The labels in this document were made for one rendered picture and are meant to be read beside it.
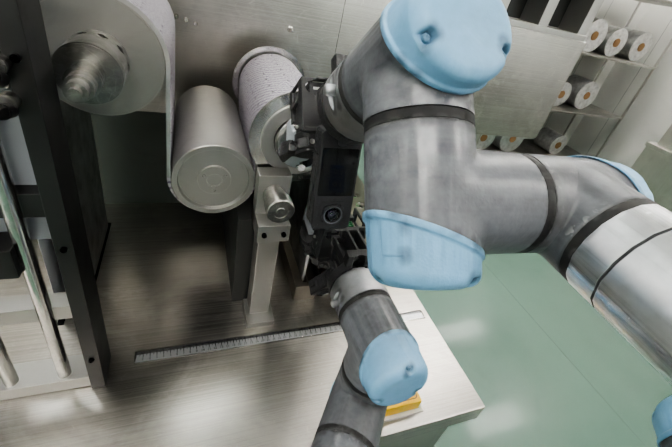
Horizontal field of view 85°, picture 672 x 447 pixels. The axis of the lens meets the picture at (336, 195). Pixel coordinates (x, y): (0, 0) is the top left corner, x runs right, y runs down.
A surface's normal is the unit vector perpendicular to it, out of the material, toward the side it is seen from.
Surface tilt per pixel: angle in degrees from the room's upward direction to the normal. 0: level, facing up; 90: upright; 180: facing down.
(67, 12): 90
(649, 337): 110
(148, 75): 90
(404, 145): 62
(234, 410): 0
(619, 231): 46
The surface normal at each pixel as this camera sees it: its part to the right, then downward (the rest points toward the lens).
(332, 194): 0.31, 0.39
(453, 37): 0.37, -0.10
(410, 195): -0.31, -0.10
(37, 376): 0.20, -0.83
